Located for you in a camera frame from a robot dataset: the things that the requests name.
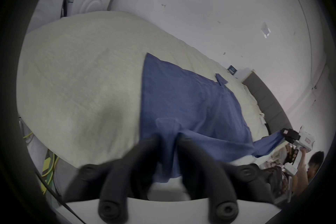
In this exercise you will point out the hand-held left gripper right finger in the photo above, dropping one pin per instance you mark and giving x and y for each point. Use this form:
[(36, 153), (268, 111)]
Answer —
[(207, 165)]

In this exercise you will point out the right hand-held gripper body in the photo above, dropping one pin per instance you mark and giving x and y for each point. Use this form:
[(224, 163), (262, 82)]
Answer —
[(301, 139)]

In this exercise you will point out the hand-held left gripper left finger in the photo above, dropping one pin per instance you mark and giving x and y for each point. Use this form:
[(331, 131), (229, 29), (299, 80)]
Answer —
[(123, 165)]

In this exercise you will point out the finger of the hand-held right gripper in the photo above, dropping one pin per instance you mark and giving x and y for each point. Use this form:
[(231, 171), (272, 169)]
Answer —
[(283, 131)]

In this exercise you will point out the dark blue shirt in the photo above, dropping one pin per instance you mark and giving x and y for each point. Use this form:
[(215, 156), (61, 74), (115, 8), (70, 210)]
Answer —
[(189, 102)]

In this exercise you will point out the person's right forearm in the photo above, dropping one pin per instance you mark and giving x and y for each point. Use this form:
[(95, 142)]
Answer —
[(301, 173)]

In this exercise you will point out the person's right hand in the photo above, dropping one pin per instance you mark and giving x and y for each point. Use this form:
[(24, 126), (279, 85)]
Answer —
[(302, 151)]

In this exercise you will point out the grey padded headboard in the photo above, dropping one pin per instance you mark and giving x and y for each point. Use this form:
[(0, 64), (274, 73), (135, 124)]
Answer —
[(267, 102)]

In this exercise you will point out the person's body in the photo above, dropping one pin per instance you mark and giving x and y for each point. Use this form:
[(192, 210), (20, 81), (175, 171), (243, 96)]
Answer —
[(278, 178)]

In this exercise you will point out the bed with beige sheet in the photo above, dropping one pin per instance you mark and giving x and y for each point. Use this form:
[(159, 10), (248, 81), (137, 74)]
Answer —
[(78, 81)]

